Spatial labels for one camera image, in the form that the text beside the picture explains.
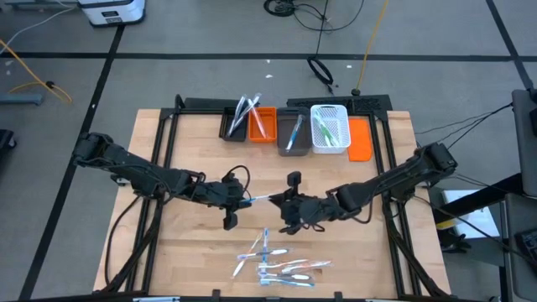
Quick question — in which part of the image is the grey metal foot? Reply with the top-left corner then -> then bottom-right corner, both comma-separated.
0,92 -> 45,107

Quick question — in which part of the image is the orange flat lid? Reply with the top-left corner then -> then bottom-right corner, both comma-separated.
347,117 -> 374,164

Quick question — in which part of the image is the black right base cable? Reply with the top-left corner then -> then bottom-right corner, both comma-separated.
372,193 -> 518,258

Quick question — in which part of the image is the black keyboard device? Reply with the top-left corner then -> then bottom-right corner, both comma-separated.
514,227 -> 537,262

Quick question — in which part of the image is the white perforated plastic basket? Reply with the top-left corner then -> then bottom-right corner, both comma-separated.
310,104 -> 352,155

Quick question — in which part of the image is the black base cable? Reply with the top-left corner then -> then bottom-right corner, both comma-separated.
103,195 -> 142,288
372,193 -> 518,258

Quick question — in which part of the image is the black caster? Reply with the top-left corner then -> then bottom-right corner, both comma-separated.
0,128 -> 18,153

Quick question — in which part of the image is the orange-yellow power cable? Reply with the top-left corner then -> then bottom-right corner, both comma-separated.
355,0 -> 390,92

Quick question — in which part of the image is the black left base cable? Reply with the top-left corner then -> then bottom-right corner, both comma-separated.
103,195 -> 142,288

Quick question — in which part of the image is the blue white toothbrush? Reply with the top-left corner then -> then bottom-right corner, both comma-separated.
286,113 -> 306,151
258,278 -> 315,289
244,193 -> 275,206
262,227 -> 270,274

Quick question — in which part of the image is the yellow extension cable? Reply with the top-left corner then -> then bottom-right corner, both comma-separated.
0,38 -> 74,106

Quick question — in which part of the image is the black perforated lid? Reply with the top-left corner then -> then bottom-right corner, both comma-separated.
285,94 -> 394,113

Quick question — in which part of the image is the grey panel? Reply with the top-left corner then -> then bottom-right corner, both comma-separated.
500,191 -> 537,302

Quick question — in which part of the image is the grey plastic bin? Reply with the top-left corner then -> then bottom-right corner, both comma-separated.
276,106 -> 313,158

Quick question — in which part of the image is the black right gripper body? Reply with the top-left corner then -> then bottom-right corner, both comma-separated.
274,170 -> 343,236

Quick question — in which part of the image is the black desk beam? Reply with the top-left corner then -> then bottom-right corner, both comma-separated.
430,173 -> 526,224

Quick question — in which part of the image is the black looped cable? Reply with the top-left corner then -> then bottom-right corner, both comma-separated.
306,55 -> 336,88

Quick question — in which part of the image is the white black box appliance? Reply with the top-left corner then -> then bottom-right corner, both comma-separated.
77,0 -> 147,28

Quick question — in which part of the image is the black plastic basket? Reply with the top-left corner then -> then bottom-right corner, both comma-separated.
218,105 -> 250,143

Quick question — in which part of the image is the white paper sheet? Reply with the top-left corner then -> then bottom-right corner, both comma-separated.
441,188 -> 501,239

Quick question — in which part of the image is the orange plastic basket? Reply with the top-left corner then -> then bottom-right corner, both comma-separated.
248,106 -> 279,144

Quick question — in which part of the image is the black left camera cable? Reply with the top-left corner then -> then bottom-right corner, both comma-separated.
223,164 -> 252,195

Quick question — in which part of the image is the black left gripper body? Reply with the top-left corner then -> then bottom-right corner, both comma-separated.
193,169 -> 249,232

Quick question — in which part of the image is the black cable bundle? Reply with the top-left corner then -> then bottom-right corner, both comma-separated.
263,0 -> 366,34

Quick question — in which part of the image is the black flat lid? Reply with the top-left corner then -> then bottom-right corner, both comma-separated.
182,96 -> 253,111

